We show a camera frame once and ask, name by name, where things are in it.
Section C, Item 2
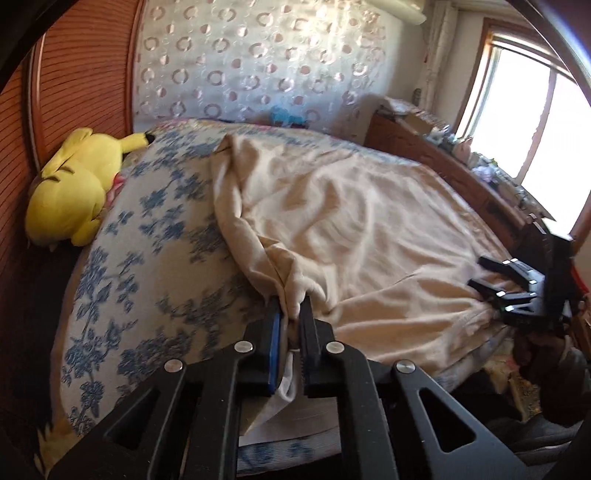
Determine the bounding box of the beige printed t-shirt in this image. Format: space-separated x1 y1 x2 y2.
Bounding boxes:
210 133 541 439

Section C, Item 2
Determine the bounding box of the wooden cabinet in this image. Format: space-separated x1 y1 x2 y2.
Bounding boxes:
365 111 555 259

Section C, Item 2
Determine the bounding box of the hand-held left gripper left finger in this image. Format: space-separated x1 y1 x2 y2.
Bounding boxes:
48 295 289 480

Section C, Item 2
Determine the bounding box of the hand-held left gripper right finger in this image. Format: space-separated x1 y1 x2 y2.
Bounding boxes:
298 295 527 480

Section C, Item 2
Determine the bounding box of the person's right hand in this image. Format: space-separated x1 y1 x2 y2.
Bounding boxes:
514 331 571 386

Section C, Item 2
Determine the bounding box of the blue floral bed sheet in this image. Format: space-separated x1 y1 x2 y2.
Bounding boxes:
48 117 509 467

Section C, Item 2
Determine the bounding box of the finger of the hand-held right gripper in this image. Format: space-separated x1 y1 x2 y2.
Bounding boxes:
478 255 546 289
467 277 539 311

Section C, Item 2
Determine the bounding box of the window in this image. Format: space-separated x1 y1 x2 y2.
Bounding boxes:
455 18 591 241

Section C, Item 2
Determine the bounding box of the wooden slatted headboard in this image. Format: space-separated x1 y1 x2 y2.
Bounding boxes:
0 0 148 324

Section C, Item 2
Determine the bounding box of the blue cloth bundle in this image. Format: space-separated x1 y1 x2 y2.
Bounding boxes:
270 105 308 129

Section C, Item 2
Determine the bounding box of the yellow plush toy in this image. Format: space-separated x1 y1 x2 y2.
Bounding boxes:
25 128 155 247

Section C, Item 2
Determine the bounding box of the white circle-pattern curtain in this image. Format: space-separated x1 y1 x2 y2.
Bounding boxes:
131 0 435 134

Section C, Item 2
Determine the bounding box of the white floral window curtain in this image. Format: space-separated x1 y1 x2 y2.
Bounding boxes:
424 0 465 123

